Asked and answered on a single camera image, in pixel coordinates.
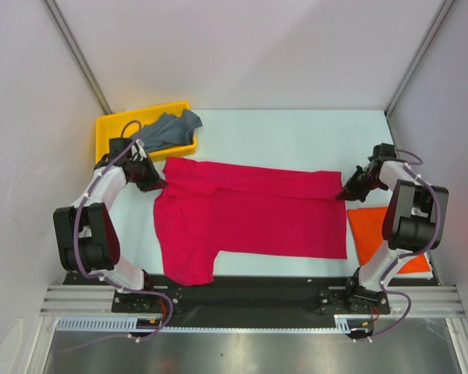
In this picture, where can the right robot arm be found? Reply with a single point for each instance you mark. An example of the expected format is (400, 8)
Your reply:
(412, 226)

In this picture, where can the folded orange t-shirt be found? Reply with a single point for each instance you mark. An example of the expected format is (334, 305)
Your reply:
(366, 224)

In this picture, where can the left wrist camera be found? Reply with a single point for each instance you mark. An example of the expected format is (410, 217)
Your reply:
(126, 149)

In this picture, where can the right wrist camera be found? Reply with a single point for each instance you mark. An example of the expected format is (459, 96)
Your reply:
(384, 150)

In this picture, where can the grey slotted cable duct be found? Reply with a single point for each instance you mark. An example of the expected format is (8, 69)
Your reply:
(141, 325)

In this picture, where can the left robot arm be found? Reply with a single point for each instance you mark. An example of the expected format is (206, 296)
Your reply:
(86, 237)

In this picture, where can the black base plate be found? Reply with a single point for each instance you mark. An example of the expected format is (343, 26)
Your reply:
(256, 302)

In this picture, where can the pink t-shirt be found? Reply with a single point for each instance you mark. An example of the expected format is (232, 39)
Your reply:
(208, 207)

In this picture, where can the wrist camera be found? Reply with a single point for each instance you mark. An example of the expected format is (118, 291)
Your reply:
(126, 149)
(384, 150)

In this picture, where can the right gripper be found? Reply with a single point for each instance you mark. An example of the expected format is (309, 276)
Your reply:
(357, 184)

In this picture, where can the grey t-shirt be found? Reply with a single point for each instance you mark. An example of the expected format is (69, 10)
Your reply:
(169, 130)

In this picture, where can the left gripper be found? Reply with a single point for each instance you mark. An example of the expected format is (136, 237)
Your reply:
(150, 184)

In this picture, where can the aluminium frame rail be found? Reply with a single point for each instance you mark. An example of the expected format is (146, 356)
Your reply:
(426, 301)

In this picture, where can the yellow plastic bin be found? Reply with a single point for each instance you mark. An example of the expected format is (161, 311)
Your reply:
(111, 126)

